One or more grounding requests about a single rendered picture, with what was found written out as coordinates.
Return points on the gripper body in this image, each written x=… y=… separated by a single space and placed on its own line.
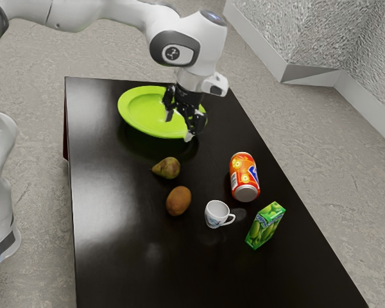
x=187 y=97

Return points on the green juice carton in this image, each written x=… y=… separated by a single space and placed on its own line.
x=264 y=225

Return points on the white teacup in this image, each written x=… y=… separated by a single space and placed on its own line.
x=216 y=213

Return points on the brown kiwi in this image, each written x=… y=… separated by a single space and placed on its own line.
x=178 y=201

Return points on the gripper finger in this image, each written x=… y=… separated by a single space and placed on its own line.
x=194 y=123
x=169 y=102

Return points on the orange soda can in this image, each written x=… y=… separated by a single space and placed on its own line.
x=244 y=176

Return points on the green plate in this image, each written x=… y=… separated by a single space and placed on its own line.
x=147 y=112

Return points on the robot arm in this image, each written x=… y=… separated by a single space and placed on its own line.
x=186 y=41

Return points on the brown-green pear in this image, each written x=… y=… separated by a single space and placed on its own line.
x=167 y=167

